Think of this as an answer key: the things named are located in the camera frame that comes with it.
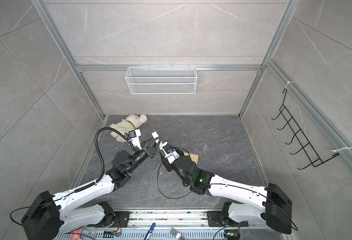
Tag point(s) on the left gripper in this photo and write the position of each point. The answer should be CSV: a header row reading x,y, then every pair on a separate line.
x,y
148,152

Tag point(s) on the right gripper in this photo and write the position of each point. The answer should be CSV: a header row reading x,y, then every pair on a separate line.
x,y
168,166

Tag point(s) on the white glue stick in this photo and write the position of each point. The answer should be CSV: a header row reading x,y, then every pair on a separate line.
x,y
155,135

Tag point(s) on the yellow envelope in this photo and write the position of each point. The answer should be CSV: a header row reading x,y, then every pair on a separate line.
x,y
194,158

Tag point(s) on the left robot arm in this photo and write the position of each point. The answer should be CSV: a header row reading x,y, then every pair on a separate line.
x,y
53,214

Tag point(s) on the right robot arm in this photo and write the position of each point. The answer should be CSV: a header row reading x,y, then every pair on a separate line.
x,y
269,204

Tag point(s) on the white teddy bear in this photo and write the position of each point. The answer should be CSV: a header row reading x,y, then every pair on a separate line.
x,y
130,123

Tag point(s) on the silver fork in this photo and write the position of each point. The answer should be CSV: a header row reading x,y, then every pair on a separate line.
x,y
177,235

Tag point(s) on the blue marker pen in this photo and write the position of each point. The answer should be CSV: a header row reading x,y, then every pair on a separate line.
x,y
150,232

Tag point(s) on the pink object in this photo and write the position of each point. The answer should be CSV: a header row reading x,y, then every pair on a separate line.
x,y
76,235

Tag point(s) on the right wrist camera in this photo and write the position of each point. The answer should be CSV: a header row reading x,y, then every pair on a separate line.
x,y
168,152

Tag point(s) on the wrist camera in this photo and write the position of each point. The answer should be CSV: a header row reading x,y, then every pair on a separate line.
x,y
134,139
168,152

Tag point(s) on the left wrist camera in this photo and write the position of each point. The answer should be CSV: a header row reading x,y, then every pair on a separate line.
x,y
134,139

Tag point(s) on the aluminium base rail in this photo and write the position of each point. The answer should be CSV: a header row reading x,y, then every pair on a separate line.
x,y
193,224

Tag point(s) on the white wire mesh basket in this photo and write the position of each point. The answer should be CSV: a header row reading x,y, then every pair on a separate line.
x,y
161,80

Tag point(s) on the black wire hook rack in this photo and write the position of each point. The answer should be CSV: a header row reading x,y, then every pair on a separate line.
x,y
299,136

